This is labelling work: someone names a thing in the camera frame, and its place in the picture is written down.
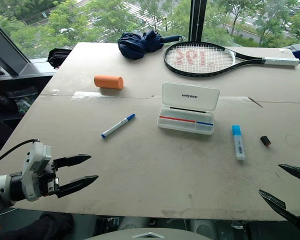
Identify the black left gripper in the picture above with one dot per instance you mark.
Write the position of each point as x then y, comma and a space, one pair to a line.
44, 185

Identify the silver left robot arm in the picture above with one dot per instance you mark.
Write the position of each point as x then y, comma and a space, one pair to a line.
2, 185

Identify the white translucent pencil case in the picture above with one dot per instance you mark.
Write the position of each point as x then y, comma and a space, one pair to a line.
190, 100

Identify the small black and red eraser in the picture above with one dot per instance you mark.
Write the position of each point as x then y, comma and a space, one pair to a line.
266, 141

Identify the dark rounded shape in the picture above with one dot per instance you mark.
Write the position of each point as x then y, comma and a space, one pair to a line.
40, 227

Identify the blue and white marker pen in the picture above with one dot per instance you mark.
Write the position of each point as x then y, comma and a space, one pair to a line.
117, 126

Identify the blue and white highlighter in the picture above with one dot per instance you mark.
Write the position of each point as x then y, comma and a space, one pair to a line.
238, 143

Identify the clear tape strip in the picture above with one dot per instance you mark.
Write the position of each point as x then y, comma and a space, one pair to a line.
86, 95

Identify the orange foam cylinder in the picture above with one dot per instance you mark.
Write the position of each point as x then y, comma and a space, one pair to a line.
107, 82

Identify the grey robot torso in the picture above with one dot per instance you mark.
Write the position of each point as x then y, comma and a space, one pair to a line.
150, 233

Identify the black bag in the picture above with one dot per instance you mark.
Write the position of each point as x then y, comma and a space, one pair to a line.
57, 57

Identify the navy blue folded umbrella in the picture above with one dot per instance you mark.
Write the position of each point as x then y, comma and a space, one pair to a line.
137, 45

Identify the black and white tennis racket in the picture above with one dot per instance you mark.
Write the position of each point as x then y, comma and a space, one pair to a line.
230, 53

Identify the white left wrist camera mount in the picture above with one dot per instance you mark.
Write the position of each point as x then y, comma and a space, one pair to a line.
35, 160

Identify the dark slanted window frame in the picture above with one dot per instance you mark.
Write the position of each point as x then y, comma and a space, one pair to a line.
10, 57

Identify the black window frame pillar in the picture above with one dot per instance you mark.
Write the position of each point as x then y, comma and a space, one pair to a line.
197, 20

